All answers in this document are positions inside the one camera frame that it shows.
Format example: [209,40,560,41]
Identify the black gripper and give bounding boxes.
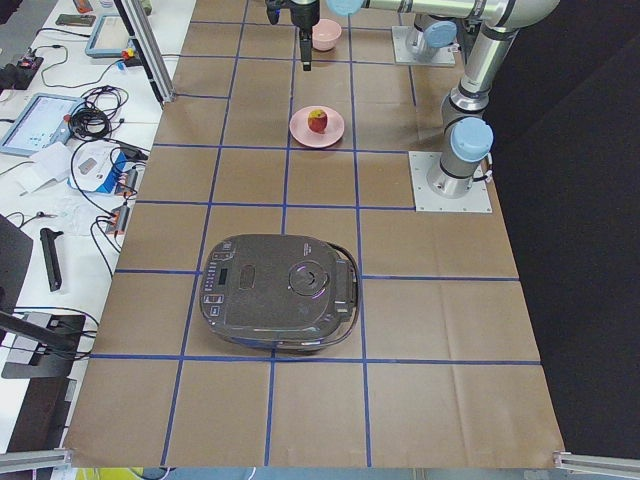
[265,0,319,72]

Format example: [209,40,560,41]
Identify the pink bowl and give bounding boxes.
[312,19,342,52]

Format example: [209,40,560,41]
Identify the red yellow apple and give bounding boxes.
[307,108,328,134]

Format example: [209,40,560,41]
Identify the pink plate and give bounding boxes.
[289,106,345,148]

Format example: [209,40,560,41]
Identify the far teach pendant tablet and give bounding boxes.
[85,14,133,58]

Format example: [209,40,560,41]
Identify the teach pendant tablet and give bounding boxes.
[85,14,133,58]
[1,93,83,157]

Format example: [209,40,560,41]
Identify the black smartphone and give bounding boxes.
[55,14,96,28]

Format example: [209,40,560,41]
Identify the blue white box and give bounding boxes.
[67,141,127,194]

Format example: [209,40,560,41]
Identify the small circuit board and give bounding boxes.
[16,49,44,73]

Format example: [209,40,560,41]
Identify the near teach pendant tablet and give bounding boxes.
[1,93,83,157]

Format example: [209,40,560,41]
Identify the dark grey rice cooker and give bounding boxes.
[199,234,362,352]

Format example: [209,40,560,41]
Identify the white paper sheets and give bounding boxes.
[17,142,72,193]

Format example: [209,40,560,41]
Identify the black bar tool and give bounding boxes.
[40,228,63,292]

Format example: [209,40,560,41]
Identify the black monitor stand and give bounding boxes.
[1,217,86,379]

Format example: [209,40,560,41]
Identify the bottom left aluminium profile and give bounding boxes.
[0,449,73,474]

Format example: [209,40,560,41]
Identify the aluminium profile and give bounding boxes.
[0,449,73,474]
[553,451,640,479]

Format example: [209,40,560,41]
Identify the bottom right aluminium profile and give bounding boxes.
[553,451,640,479]

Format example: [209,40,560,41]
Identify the aluminium frame post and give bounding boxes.
[114,0,176,105]

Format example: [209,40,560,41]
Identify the black cable bundle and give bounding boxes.
[67,85,127,141]

